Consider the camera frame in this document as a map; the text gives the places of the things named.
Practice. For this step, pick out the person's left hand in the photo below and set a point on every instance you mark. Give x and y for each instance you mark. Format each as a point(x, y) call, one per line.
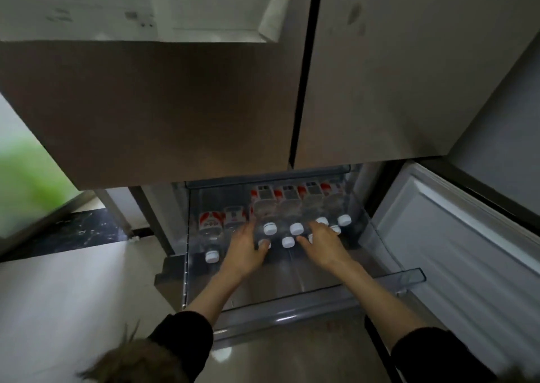
point(242, 254)

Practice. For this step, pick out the person's right hand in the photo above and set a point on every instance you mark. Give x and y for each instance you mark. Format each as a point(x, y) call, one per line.
point(327, 250)

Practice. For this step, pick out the person's left thumb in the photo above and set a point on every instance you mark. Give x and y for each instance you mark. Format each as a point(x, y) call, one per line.
point(262, 245)

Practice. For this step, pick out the person's right thumb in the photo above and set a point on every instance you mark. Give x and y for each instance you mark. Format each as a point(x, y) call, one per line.
point(304, 242)

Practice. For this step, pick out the person's right forearm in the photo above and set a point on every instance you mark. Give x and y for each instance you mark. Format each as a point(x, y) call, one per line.
point(392, 311)

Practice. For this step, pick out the person's left forearm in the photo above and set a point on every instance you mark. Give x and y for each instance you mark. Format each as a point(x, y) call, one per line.
point(198, 307)

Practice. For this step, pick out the pile of clear water bottles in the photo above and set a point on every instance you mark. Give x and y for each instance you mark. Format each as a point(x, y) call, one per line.
point(291, 203)

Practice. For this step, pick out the clear plastic fridge drawer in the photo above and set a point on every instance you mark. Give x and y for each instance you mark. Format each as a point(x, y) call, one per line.
point(295, 288)

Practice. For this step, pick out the grey lower fridge door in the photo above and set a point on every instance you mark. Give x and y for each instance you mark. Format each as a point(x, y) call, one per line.
point(162, 214)

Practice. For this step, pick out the open fridge door white liner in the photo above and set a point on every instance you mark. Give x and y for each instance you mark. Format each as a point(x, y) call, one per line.
point(455, 264)

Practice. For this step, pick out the wide beige fridge door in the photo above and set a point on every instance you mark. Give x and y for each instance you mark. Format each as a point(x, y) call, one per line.
point(147, 113)

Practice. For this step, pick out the narrow beige fridge door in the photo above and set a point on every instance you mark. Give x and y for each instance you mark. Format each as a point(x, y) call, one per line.
point(379, 79)

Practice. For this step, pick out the glass window with dark frame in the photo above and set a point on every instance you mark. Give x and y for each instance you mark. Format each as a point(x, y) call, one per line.
point(29, 184)

